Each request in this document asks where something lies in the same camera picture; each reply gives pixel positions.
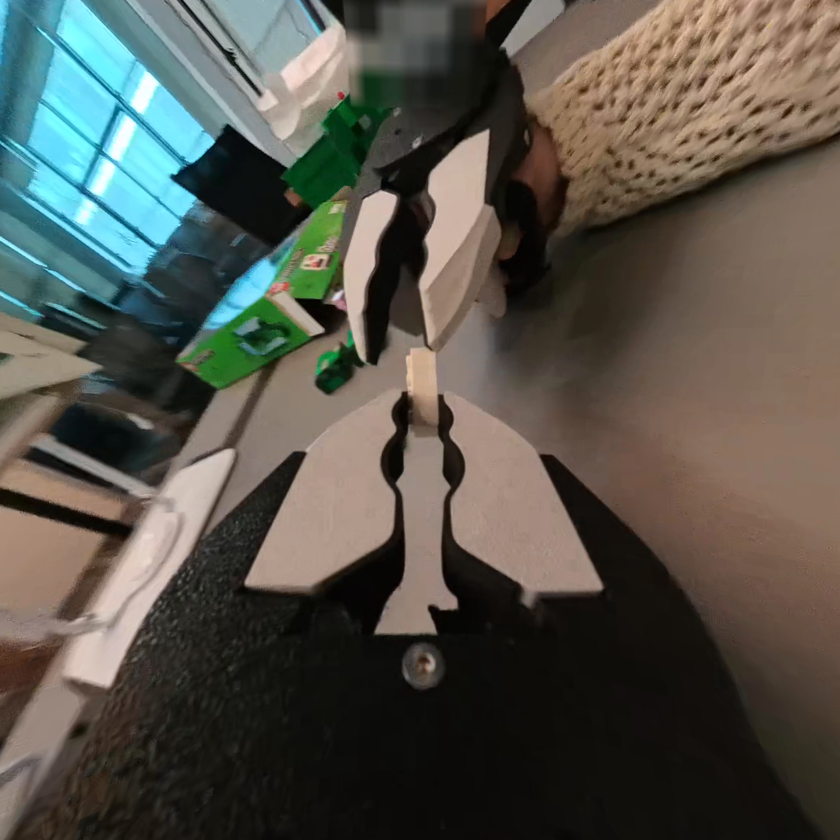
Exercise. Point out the black partition panel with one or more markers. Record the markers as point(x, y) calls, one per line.
point(236, 184)

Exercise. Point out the large green lego figure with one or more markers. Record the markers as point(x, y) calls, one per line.
point(334, 151)

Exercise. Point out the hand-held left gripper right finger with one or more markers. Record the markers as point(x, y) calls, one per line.
point(525, 518)

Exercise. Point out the person's right hand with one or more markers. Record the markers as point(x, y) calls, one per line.
point(544, 164)

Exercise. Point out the white lego brick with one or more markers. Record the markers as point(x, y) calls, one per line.
point(423, 387)

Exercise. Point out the white book stand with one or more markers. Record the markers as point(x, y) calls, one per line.
point(157, 525)

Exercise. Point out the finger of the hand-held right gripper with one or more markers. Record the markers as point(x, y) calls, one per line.
point(459, 249)
point(367, 249)

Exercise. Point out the dark green lego cube build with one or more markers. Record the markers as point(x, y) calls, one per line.
point(336, 371)

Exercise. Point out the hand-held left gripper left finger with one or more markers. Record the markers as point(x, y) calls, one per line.
point(321, 518)

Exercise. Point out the large paned window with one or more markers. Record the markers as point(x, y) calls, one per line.
point(85, 131)

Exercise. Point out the white paper bag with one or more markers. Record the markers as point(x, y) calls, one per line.
point(302, 85)

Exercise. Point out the green lego box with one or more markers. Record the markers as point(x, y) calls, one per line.
point(262, 328)

